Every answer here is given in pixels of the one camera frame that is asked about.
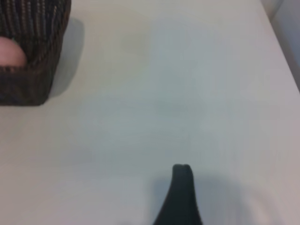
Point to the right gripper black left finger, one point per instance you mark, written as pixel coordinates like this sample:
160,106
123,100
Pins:
174,201

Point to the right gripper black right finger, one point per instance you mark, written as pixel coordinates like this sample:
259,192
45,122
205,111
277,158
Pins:
188,201

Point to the dark brown wicker basket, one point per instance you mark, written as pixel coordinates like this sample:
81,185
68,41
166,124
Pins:
42,35

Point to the pink peach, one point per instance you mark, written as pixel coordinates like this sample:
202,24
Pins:
11,54

